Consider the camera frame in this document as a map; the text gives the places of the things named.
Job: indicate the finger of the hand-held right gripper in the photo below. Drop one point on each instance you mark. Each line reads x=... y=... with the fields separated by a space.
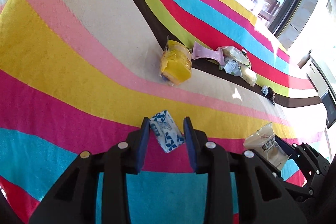
x=291 y=149
x=294 y=188

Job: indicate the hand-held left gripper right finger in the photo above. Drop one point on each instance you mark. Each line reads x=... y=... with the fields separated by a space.
x=190 y=145

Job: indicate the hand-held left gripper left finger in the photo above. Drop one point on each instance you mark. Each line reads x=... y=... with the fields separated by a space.
x=143 y=145

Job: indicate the small blue-white patterned packet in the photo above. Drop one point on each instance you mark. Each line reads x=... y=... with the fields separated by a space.
x=165 y=132

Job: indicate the white printed bread packet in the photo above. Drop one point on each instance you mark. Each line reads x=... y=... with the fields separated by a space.
x=265 y=146

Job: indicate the black snack packet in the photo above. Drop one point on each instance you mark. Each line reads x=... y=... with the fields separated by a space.
x=272 y=96

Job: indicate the dark panel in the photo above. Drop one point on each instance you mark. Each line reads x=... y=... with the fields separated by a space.
x=330 y=108

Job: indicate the blue-white candy packet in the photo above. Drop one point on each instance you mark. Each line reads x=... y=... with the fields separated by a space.
x=265 y=89

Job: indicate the yellow cake packet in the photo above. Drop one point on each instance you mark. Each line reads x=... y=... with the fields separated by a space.
x=174 y=69

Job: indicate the white appliance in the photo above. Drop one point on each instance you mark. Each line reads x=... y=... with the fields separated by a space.
x=317 y=74

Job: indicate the pink snack packet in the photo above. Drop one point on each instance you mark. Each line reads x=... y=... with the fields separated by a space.
x=206 y=53

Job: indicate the striped colourful tablecloth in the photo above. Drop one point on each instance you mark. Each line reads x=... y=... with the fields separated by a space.
x=78 y=69

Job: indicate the clear green white packets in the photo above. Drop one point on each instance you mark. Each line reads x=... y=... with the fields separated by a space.
x=232 y=52

